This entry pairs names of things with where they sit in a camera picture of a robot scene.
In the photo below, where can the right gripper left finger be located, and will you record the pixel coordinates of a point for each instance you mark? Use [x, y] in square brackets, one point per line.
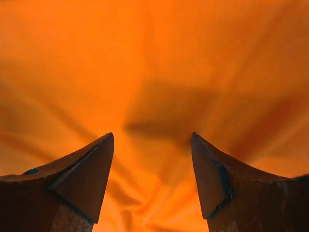
[65, 195]

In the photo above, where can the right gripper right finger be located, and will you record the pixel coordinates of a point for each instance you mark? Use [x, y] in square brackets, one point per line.
[236, 197]

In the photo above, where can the orange t shirt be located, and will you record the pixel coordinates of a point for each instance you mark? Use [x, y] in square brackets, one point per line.
[152, 72]

